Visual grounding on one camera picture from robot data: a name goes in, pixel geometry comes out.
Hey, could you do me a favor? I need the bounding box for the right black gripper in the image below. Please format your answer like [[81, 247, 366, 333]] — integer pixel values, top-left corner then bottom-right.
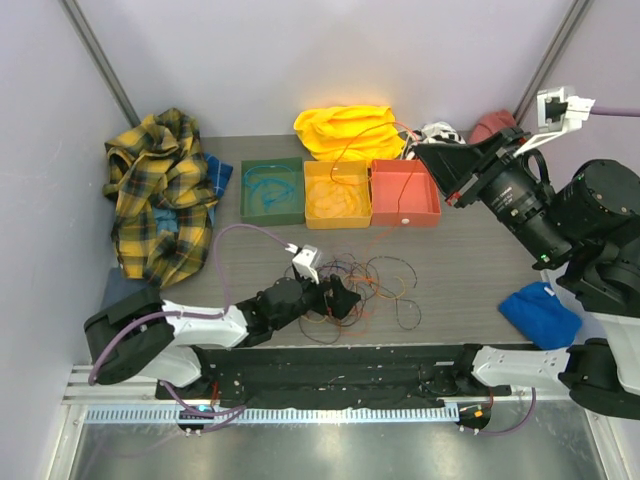
[[408, 125, 564, 264]]

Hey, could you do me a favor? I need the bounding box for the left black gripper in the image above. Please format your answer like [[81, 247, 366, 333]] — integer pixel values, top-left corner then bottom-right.
[[271, 268, 359, 330]]

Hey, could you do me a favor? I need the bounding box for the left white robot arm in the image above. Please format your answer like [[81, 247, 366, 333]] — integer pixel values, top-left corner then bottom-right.
[[84, 275, 362, 399]]

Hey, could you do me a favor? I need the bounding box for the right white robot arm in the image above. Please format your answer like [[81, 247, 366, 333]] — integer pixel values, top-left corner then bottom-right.
[[413, 128, 639, 420]]

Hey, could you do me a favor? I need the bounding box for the pink red cloth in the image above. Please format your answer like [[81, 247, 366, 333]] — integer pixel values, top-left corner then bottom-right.
[[468, 109, 518, 144]]

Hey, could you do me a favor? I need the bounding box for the black base mat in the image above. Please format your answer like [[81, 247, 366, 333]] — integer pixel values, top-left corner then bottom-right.
[[175, 344, 511, 410]]

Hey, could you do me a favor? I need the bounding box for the black white striped cloth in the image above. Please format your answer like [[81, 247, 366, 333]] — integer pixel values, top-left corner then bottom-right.
[[399, 121, 465, 160]]

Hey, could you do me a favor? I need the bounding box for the green plastic bin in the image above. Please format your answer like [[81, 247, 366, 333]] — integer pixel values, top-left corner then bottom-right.
[[240, 157, 305, 227]]

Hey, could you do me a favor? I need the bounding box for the red plastic bin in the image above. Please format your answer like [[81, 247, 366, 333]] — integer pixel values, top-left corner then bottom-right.
[[370, 160, 441, 228]]

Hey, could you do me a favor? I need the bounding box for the yellow plastic bin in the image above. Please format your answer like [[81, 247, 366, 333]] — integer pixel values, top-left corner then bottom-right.
[[303, 161, 372, 230]]

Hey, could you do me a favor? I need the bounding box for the blue cloth right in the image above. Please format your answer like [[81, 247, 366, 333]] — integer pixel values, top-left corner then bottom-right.
[[498, 282, 582, 350]]

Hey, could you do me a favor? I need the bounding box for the blue checked cloth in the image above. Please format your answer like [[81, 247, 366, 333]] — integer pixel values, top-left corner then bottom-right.
[[204, 153, 234, 198]]

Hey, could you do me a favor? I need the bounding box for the grey blue folded cloth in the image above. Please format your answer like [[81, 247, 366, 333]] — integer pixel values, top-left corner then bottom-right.
[[99, 267, 149, 314]]

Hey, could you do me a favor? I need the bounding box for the yellow cloth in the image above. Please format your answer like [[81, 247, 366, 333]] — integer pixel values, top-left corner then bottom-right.
[[293, 105, 404, 164]]

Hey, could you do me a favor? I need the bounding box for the yellow plaid shirt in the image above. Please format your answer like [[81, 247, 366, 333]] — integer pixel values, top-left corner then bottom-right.
[[102, 108, 219, 288]]

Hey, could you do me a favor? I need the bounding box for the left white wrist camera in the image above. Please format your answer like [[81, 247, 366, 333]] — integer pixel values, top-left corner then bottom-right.
[[285, 243, 322, 284]]

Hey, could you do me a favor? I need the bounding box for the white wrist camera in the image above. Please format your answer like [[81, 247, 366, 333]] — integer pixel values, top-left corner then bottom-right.
[[515, 86, 595, 157], [285, 243, 322, 284]]

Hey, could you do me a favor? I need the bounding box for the tangled dark cables pile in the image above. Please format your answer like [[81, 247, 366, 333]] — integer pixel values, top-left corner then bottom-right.
[[284, 244, 422, 346]]

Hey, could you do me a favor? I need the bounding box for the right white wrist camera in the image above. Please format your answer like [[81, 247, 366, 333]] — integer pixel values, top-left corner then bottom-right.
[[515, 86, 595, 157]]

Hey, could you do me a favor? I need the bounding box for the blue cable in bin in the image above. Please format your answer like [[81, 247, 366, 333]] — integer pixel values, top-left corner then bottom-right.
[[242, 164, 296, 211]]

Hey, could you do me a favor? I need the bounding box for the white slotted cable duct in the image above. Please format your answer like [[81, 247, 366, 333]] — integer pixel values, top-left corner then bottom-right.
[[84, 404, 459, 425]]

